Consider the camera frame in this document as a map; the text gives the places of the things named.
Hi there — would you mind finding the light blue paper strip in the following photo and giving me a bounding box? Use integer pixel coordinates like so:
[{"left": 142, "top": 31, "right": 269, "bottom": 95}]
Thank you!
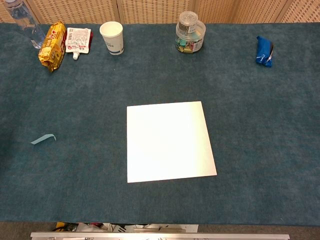
[{"left": 30, "top": 133, "right": 57, "bottom": 146}]

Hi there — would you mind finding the white paper sheet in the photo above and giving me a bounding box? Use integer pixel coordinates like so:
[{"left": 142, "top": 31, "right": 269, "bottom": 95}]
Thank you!
[{"left": 126, "top": 100, "right": 218, "bottom": 184}]

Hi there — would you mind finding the teal felt table cloth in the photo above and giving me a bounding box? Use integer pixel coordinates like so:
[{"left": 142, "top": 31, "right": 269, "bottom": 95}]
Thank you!
[{"left": 0, "top": 22, "right": 320, "bottom": 224}]

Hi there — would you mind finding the clear jar with candies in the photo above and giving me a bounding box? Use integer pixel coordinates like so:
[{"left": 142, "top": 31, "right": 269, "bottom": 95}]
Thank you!
[{"left": 175, "top": 19, "right": 207, "bottom": 54}]

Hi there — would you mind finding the white paper cup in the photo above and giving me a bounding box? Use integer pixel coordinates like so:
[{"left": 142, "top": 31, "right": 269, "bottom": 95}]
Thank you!
[{"left": 99, "top": 21, "right": 125, "bottom": 56}]

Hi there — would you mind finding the woven rattan folding screen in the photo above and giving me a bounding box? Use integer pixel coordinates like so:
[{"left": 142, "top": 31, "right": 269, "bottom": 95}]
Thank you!
[{"left": 0, "top": 0, "right": 320, "bottom": 25}]

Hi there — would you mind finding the white spouted drink pouch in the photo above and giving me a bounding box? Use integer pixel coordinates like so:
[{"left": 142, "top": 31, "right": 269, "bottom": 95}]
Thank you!
[{"left": 64, "top": 27, "right": 92, "bottom": 61}]

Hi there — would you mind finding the blue plastic packet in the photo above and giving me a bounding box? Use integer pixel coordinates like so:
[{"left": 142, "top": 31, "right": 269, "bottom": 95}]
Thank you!
[{"left": 255, "top": 35, "right": 275, "bottom": 68}]

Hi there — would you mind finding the gold snack bag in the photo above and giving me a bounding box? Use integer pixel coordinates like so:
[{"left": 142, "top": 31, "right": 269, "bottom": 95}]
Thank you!
[{"left": 37, "top": 20, "right": 67, "bottom": 73}]

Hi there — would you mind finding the clear plastic water bottle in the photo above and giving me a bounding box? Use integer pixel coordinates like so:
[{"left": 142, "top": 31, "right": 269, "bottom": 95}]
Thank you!
[{"left": 4, "top": 0, "right": 47, "bottom": 50}]

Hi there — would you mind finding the aluminium profile rail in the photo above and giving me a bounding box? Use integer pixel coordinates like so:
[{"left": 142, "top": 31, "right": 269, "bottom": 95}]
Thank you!
[{"left": 30, "top": 231, "right": 291, "bottom": 240}]

